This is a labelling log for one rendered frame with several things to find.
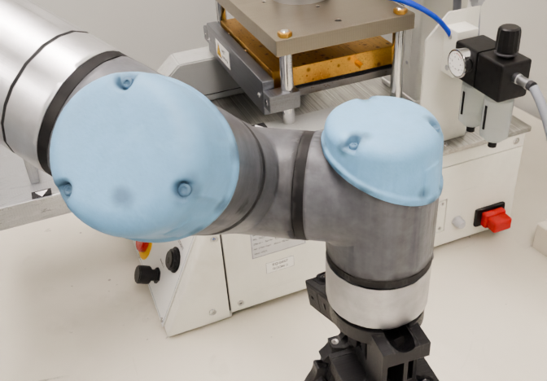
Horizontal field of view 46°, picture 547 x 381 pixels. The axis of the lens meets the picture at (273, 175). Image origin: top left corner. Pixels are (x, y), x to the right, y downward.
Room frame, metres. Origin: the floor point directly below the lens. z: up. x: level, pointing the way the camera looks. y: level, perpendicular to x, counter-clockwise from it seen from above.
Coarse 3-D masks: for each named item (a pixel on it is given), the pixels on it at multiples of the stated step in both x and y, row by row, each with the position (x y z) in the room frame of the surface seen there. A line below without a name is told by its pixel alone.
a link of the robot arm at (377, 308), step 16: (432, 256) 0.36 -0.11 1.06; (336, 288) 0.33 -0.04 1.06; (352, 288) 0.32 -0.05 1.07; (368, 288) 0.31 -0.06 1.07; (400, 288) 0.31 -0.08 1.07; (416, 288) 0.32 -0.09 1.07; (336, 304) 0.33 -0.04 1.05; (352, 304) 0.32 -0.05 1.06; (368, 304) 0.31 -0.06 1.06; (384, 304) 0.31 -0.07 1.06; (400, 304) 0.31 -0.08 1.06; (416, 304) 0.32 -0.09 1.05; (352, 320) 0.32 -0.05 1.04; (368, 320) 0.31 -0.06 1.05; (384, 320) 0.31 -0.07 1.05; (400, 320) 0.31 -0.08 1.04
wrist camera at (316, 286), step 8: (312, 280) 0.45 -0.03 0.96; (320, 280) 0.44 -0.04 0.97; (312, 288) 0.43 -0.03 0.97; (320, 288) 0.42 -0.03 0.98; (312, 296) 0.43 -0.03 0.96; (320, 296) 0.41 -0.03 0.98; (312, 304) 0.43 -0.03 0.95; (320, 304) 0.41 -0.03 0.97; (328, 304) 0.39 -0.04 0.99; (320, 312) 0.41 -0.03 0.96; (328, 312) 0.39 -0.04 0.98
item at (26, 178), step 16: (0, 144) 0.74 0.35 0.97; (0, 160) 0.70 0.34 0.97; (16, 160) 0.69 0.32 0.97; (0, 176) 0.66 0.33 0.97; (16, 176) 0.66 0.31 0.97; (32, 176) 0.64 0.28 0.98; (48, 176) 0.65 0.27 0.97; (0, 192) 0.62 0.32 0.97; (16, 192) 0.62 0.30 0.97; (0, 208) 0.59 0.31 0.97; (16, 208) 0.60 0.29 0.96; (32, 208) 0.60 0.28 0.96; (48, 208) 0.61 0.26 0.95; (64, 208) 0.61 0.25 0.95; (0, 224) 0.59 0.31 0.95; (16, 224) 0.59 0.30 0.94
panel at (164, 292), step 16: (176, 240) 0.66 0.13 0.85; (192, 240) 0.62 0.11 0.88; (144, 256) 0.73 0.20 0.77; (160, 256) 0.68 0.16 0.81; (160, 272) 0.66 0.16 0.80; (176, 272) 0.63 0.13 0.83; (160, 288) 0.65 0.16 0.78; (176, 288) 0.61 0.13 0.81; (160, 304) 0.63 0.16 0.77; (160, 320) 0.61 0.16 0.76
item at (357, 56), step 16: (240, 32) 0.85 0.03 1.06; (256, 48) 0.79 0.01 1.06; (320, 48) 0.77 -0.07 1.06; (336, 48) 0.77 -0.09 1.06; (352, 48) 0.77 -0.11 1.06; (368, 48) 0.76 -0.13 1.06; (384, 48) 0.76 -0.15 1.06; (272, 64) 0.73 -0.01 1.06; (304, 64) 0.73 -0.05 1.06; (320, 64) 0.73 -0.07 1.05; (336, 64) 0.74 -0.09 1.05; (352, 64) 0.75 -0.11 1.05; (368, 64) 0.75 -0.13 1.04; (384, 64) 0.76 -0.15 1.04; (304, 80) 0.72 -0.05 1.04; (320, 80) 0.73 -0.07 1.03; (336, 80) 0.74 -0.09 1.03; (352, 80) 0.75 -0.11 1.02
